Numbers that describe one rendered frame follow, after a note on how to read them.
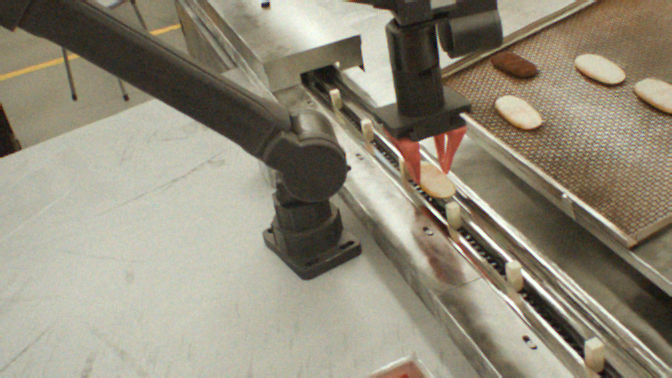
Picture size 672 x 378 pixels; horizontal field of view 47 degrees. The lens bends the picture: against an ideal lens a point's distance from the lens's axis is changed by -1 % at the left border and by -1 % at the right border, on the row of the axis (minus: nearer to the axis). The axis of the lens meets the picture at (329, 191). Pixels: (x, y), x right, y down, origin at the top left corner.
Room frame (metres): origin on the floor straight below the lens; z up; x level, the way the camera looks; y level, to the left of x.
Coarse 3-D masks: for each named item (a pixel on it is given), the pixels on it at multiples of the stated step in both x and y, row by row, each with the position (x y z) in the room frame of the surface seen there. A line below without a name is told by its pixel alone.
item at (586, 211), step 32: (576, 0) 1.16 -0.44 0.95; (576, 32) 1.09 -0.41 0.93; (448, 64) 1.11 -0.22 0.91; (640, 64) 0.94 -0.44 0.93; (544, 96) 0.95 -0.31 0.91; (576, 96) 0.92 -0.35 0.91; (608, 96) 0.89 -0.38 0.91; (480, 128) 0.92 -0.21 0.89; (544, 128) 0.87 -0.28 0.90; (576, 128) 0.85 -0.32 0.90; (512, 160) 0.83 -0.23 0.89; (544, 160) 0.81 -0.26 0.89; (576, 160) 0.79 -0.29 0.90; (608, 160) 0.76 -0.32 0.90; (576, 192) 0.73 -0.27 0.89; (608, 192) 0.71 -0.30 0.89; (608, 224) 0.65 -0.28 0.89
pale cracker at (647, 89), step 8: (648, 80) 0.88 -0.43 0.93; (656, 80) 0.88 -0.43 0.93; (640, 88) 0.87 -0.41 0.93; (648, 88) 0.86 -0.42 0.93; (656, 88) 0.85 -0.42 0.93; (664, 88) 0.85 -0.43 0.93; (640, 96) 0.86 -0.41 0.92; (648, 96) 0.85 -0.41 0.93; (656, 96) 0.84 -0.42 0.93; (664, 96) 0.83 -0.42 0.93; (656, 104) 0.83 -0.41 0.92; (664, 104) 0.82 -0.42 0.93
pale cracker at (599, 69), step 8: (584, 56) 1.00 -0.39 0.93; (592, 56) 0.99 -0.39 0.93; (576, 64) 0.99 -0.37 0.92; (584, 64) 0.97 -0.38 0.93; (592, 64) 0.96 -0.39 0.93; (600, 64) 0.96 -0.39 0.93; (608, 64) 0.95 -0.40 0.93; (584, 72) 0.96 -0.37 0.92; (592, 72) 0.95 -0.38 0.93; (600, 72) 0.94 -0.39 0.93; (608, 72) 0.93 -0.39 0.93; (616, 72) 0.93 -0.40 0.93; (600, 80) 0.93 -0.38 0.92; (608, 80) 0.92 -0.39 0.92; (616, 80) 0.91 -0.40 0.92
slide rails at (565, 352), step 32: (320, 96) 1.23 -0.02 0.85; (352, 96) 1.21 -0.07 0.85; (352, 128) 1.09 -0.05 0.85; (384, 160) 0.97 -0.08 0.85; (416, 192) 0.87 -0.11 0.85; (448, 224) 0.78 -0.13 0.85; (480, 224) 0.76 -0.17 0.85; (480, 256) 0.70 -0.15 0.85; (512, 256) 0.69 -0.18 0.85; (512, 288) 0.64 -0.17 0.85; (544, 288) 0.63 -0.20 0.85; (544, 320) 0.58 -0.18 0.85; (576, 320) 0.57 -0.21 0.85; (608, 352) 0.52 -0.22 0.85
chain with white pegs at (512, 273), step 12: (312, 72) 1.33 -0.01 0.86; (336, 96) 1.19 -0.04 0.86; (336, 108) 1.19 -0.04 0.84; (348, 120) 1.14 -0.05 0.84; (372, 132) 1.06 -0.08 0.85; (372, 144) 1.04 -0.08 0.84; (384, 156) 1.00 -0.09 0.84; (396, 168) 0.96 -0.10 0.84; (408, 180) 0.92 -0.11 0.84; (420, 192) 0.88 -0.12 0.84; (432, 204) 0.85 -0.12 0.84; (456, 204) 0.79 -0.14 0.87; (444, 216) 0.82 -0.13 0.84; (456, 216) 0.78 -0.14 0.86; (456, 228) 0.78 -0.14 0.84; (468, 240) 0.76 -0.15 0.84; (480, 252) 0.73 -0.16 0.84; (492, 264) 0.70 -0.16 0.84; (516, 264) 0.65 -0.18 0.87; (504, 276) 0.67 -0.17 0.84; (516, 276) 0.65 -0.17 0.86; (516, 288) 0.65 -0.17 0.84; (528, 300) 0.63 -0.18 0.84; (540, 312) 0.61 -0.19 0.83; (552, 324) 0.59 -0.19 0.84; (564, 336) 0.56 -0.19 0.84; (576, 348) 0.55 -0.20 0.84; (588, 348) 0.51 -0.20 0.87; (600, 348) 0.51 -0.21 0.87; (588, 360) 0.51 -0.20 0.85; (600, 360) 0.51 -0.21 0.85; (600, 372) 0.51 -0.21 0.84
